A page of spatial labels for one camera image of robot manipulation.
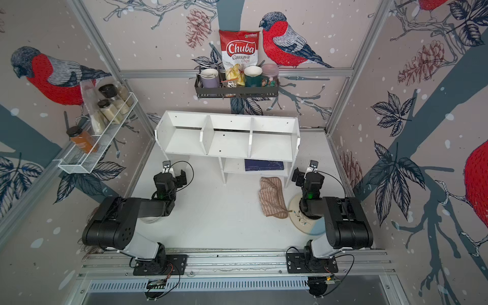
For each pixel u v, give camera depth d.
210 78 0.80
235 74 0.84
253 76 0.80
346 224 0.45
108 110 0.76
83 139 0.66
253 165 0.87
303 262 0.73
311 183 0.73
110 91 0.78
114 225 0.46
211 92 0.88
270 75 0.85
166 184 0.72
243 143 0.84
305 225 0.83
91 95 0.72
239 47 0.78
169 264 0.73
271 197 0.90
